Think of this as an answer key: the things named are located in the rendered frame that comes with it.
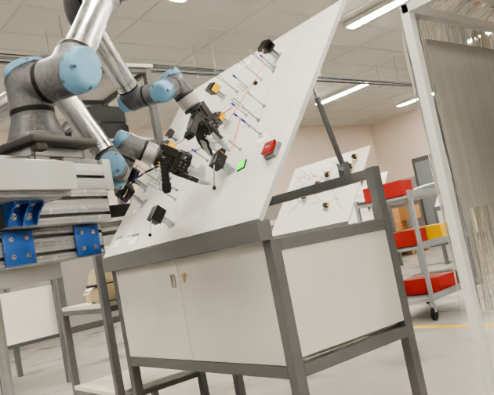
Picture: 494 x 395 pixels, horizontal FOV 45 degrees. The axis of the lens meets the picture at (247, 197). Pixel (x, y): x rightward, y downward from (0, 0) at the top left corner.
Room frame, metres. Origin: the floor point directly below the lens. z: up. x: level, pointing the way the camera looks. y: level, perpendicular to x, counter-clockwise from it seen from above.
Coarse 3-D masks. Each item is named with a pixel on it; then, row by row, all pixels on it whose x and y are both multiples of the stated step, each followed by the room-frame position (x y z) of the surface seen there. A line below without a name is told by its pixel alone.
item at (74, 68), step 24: (96, 0) 1.64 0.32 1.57; (120, 0) 1.72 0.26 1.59; (72, 24) 1.60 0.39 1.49; (96, 24) 1.60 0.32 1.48; (72, 48) 1.47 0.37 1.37; (96, 48) 1.59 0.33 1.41; (48, 72) 1.47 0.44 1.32; (72, 72) 1.45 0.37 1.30; (96, 72) 1.52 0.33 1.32; (48, 96) 1.51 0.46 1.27
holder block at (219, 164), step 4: (216, 152) 2.13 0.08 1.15; (220, 152) 2.13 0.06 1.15; (212, 156) 2.14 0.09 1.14; (216, 156) 2.11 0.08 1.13; (220, 156) 2.12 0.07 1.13; (224, 156) 2.14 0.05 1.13; (212, 160) 2.13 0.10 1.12; (216, 160) 2.10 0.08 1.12; (220, 160) 2.12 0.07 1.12; (224, 160) 2.13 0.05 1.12; (212, 164) 2.12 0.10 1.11; (216, 164) 2.11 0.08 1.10; (220, 164) 2.11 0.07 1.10; (224, 164) 2.13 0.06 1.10; (212, 168) 2.13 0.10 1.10; (216, 168) 2.13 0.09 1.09; (220, 168) 2.12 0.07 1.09
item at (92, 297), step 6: (90, 276) 3.02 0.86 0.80; (108, 276) 2.89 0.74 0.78; (90, 282) 3.00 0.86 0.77; (108, 282) 2.89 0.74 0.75; (96, 288) 2.92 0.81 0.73; (108, 288) 2.88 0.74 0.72; (90, 294) 2.97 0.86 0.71; (96, 294) 2.92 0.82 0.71; (108, 294) 2.88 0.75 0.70; (114, 294) 2.90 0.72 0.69; (90, 300) 2.98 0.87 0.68; (96, 300) 2.93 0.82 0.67
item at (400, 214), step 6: (396, 210) 12.63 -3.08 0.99; (402, 210) 13.10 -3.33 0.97; (396, 216) 12.59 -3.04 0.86; (402, 216) 13.13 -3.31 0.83; (408, 216) 13.03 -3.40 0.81; (420, 216) 13.20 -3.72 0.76; (396, 222) 12.57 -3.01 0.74; (402, 222) 13.41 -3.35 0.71; (396, 228) 12.53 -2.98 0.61; (402, 228) 13.37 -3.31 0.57; (408, 228) 13.51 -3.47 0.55; (402, 252) 13.70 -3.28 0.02; (408, 252) 13.51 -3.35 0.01; (414, 252) 12.83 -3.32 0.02
